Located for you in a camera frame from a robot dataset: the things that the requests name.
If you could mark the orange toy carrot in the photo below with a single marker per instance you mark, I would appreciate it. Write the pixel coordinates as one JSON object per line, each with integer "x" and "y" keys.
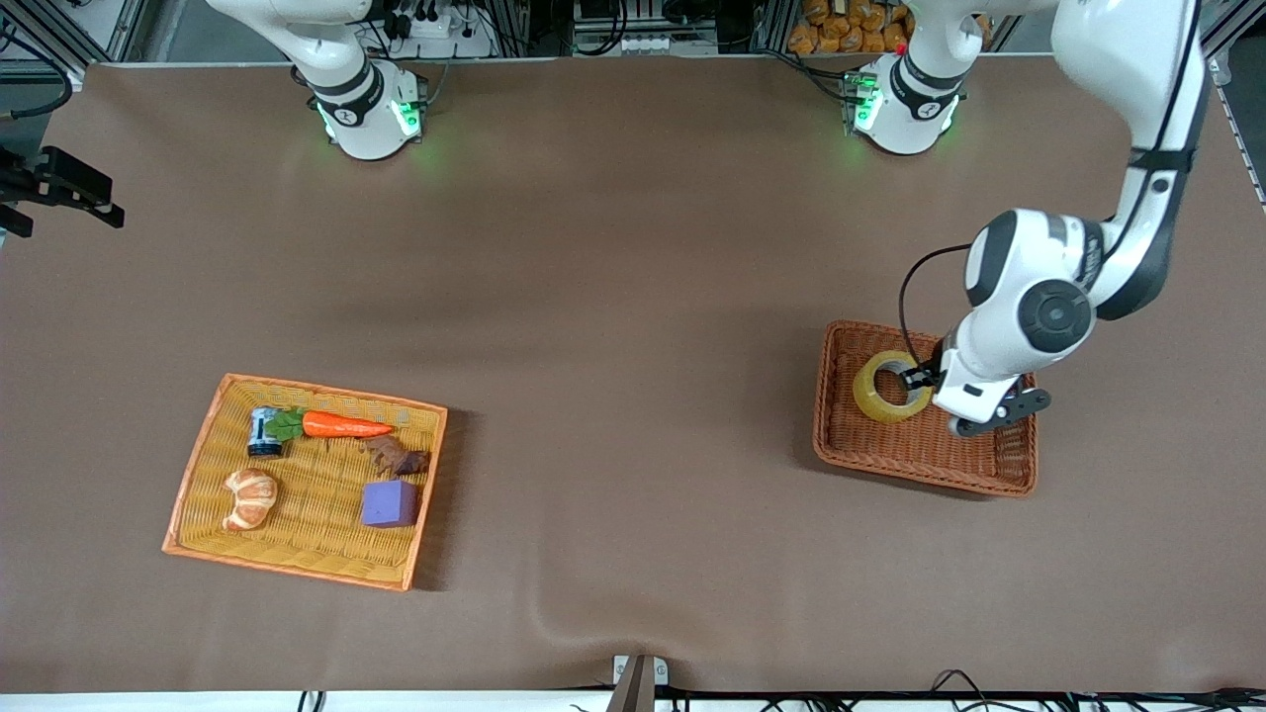
{"x": 341, "y": 426}

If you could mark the small blue white can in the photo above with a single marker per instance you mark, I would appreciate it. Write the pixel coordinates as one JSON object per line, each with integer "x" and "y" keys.
{"x": 263, "y": 432}

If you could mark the metal table bracket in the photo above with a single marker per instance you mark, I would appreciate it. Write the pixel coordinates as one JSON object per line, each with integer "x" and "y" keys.
{"x": 639, "y": 682}

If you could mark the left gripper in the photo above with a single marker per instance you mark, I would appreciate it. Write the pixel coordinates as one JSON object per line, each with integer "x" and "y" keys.
{"x": 925, "y": 377}

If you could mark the yellow orange-rimmed wicker tray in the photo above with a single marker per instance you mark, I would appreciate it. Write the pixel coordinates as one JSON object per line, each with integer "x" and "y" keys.
{"x": 213, "y": 514}

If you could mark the yellowish clear tape roll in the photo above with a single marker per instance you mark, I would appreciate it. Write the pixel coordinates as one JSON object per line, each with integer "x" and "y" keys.
{"x": 875, "y": 400}

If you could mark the toy croissant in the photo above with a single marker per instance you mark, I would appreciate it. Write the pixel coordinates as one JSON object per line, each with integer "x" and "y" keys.
{"x": 249, "y": 497}

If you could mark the orange snack pile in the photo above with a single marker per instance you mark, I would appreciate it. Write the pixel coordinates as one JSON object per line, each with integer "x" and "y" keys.
{"x": 851, "y": 30}

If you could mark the brown wicker basket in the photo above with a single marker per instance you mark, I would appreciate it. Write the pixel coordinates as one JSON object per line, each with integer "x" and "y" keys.
{"x": 890, "y": 450}

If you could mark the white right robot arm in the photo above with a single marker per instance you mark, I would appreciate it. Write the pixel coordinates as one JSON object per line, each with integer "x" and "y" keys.
{"x": 356, "y": 89}

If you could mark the purple cube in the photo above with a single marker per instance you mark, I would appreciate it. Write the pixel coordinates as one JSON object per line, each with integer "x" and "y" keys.
{"x": 390, "y": 502}

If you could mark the white power strip with plugs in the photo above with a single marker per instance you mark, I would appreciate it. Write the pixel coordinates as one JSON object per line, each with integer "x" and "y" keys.
{"x": 440, "y": 25}

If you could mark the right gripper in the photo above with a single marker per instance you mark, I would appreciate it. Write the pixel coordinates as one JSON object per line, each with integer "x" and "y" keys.
{"x": 51, "y": 182}

